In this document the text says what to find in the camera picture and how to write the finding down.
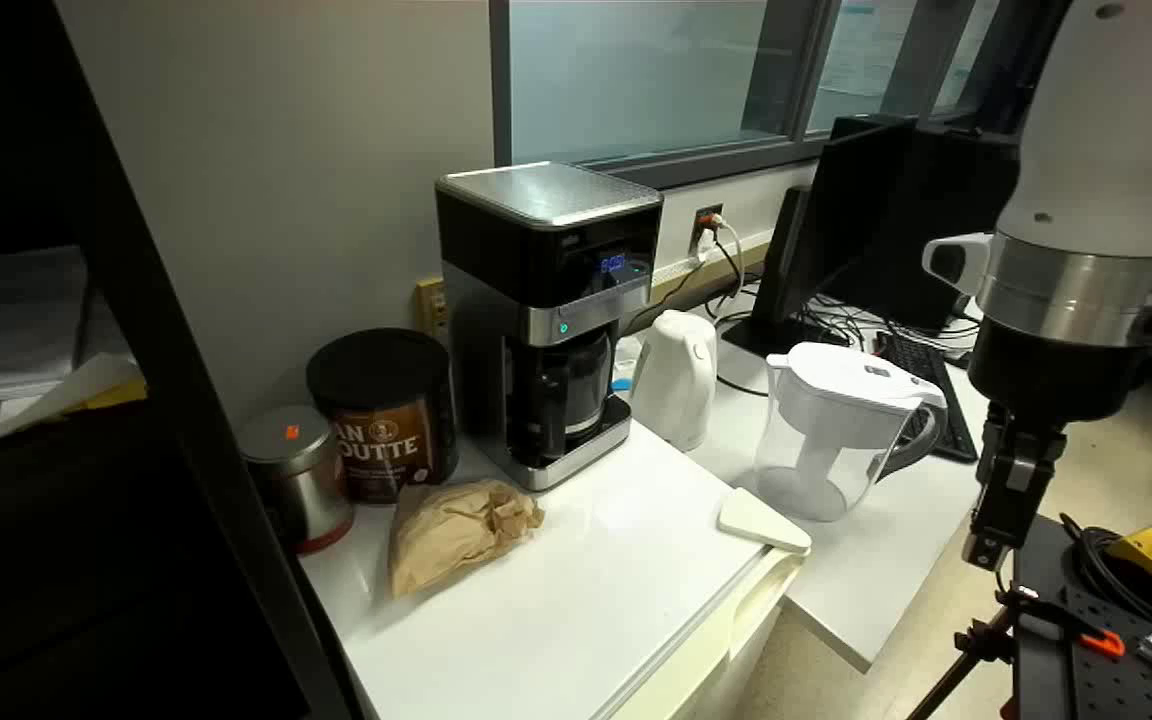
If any white water filter pitcher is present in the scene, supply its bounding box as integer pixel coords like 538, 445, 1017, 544
745, 338, 953, 526

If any black power cable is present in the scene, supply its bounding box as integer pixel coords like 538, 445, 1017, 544
694, 217, 754, 322

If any glass coffee carafe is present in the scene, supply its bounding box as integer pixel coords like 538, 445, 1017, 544
518, 329, 618, 440

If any black computer monitor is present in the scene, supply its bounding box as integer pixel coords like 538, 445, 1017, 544
754, 110, 1023, 360

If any orange handled black clamp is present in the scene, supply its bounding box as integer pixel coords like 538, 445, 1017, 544
1008, 586, 1133, 666

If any black and steel coffeemaker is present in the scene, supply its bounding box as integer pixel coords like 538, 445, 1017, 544
431, 154, 668, 495

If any dark brown coffee can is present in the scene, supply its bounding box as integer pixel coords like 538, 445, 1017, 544
305, 322, 464, 509

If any white wall outlet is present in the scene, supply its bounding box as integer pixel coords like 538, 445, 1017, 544
686, 198, 733, 261

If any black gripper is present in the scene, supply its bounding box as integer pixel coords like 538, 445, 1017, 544
961, 312, 1152, 571

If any white mini fridge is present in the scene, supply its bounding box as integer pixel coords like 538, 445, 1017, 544
297, 421, 818, 720

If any black breadboard table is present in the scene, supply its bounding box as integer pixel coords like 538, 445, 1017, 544
1008, 516, 1152, 720

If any stack of white papers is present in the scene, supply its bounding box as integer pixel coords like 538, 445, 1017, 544
0, 241, 153, 467

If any crumpled brown paper bag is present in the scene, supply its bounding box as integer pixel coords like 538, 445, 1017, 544
384, 476, 548, 604

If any steel canister with orange dot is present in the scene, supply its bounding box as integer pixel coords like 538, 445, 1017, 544
241, 403, 360, 559

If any white electric kettle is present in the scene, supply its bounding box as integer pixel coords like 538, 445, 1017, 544
627, 304, 723, 454

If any black camera tripod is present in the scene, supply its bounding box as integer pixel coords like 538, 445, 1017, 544
903, 598, 1023, 720

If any dark framed window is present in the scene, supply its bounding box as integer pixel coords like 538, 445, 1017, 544
489, 0, 1071, 192

